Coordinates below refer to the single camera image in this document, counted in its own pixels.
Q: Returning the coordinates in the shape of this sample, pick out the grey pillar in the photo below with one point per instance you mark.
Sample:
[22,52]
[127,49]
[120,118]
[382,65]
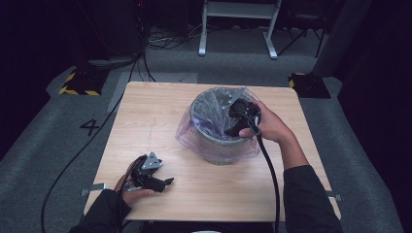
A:
[343,35]

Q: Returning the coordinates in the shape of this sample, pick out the metal table bracket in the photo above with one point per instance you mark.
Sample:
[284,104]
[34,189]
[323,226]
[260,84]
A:
[95,187]
[335,195]

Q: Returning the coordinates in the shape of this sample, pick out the green plastic bin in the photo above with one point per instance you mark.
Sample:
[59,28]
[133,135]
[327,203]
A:
[213,149]

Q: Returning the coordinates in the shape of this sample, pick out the person's left hand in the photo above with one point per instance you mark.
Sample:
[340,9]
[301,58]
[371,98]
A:
[128,194]

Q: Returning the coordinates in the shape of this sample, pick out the black tripod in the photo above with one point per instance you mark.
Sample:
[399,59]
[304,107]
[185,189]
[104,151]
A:
[304,19]

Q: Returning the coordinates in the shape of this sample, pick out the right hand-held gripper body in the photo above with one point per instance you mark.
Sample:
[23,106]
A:
[244,111]

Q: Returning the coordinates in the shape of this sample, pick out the white metal stand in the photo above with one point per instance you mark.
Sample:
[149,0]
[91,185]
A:
[239,9]

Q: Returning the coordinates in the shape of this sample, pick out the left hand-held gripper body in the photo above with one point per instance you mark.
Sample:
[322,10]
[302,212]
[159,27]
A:
[149,163]

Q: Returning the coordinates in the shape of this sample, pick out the person's right hand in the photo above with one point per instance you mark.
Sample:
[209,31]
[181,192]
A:
[273,127]

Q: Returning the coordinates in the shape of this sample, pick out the black yellow striped base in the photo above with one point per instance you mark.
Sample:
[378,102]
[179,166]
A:
[309,85]
[84,82]

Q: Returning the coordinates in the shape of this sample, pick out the purple plastic bag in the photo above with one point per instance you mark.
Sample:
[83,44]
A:
[191,139]

